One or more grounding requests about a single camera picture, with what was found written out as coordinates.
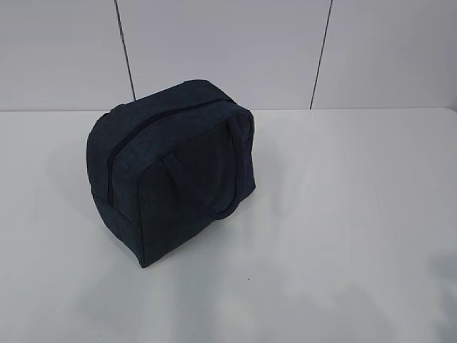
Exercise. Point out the navy blue fabric lunch bag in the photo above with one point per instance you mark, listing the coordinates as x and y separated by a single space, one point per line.
162 168

